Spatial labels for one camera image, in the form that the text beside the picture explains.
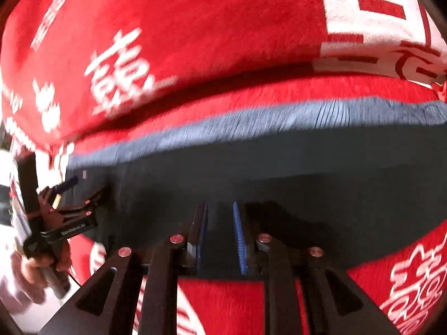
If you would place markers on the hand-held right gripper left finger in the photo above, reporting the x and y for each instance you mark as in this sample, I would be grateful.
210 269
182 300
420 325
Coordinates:
201 230

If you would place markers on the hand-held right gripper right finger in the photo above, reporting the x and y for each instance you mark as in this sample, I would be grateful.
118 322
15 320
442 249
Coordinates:
240 237

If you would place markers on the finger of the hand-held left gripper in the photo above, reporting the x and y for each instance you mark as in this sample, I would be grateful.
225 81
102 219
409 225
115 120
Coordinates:
87 204
68 183

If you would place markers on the dark pants with grey waistband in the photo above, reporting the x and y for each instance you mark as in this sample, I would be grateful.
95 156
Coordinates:
279 167

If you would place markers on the person's left hand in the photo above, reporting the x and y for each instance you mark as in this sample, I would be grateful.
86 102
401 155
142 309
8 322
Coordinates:
33 270

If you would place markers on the red printed bedspread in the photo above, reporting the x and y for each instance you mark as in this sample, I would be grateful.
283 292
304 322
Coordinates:
279 87

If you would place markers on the red printed quilt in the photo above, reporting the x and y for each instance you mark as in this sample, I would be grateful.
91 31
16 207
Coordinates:
209 24

